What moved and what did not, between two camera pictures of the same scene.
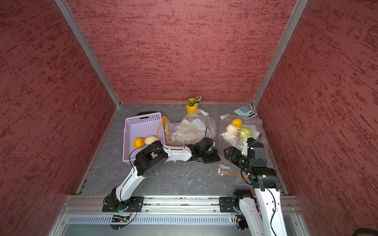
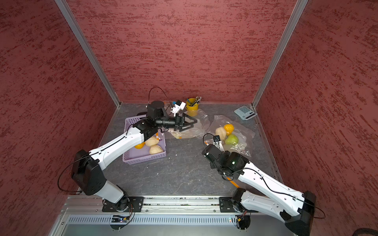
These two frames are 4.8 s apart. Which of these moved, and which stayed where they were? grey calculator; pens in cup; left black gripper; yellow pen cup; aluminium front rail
Moved: left black gripper
Stayed: yellow pen cup; aluminium front rail; pens in cup; grey calculator
